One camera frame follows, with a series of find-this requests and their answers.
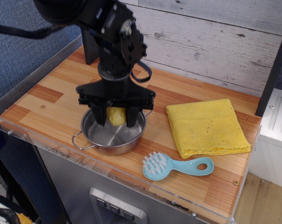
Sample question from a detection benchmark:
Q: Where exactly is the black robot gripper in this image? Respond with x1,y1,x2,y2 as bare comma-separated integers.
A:
76,77,155,127

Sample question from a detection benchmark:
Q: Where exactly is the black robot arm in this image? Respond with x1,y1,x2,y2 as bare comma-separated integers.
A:
35,0,155,127

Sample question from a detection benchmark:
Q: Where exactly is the dark post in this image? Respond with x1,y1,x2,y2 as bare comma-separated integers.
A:
255,42,282,117
81,29,99,65

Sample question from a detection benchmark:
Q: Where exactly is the dark right post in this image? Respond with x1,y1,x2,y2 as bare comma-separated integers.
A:
255,42,282,117

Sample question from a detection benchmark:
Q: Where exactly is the white side cabinet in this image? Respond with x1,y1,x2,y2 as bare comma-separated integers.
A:
248,89,282,187

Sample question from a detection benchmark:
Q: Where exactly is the black and yellow bag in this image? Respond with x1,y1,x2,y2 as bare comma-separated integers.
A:
0,208,34,224

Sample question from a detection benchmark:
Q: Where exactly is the light blue scrub brush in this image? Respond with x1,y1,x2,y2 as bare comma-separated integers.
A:
142,152,214,181

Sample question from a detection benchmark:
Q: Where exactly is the silver button control panel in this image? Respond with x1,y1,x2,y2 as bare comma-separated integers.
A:
89,187,148,224

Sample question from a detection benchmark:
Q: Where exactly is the folded yellow cloth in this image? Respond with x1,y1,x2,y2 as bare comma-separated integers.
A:
166,98,251,159

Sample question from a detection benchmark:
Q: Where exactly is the small steel pan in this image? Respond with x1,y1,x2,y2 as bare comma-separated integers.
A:
72,110,150,155

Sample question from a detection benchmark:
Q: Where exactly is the yellow toy potato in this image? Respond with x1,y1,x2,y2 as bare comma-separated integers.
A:
106,107,127,126

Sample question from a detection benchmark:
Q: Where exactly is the dark left post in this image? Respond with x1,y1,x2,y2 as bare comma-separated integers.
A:
81,29,99,65

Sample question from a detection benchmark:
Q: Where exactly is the clear acrylic guard rail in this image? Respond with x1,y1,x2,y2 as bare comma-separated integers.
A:
0,37,261,224

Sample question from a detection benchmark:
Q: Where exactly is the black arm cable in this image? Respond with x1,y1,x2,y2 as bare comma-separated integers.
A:
0,23,153,83

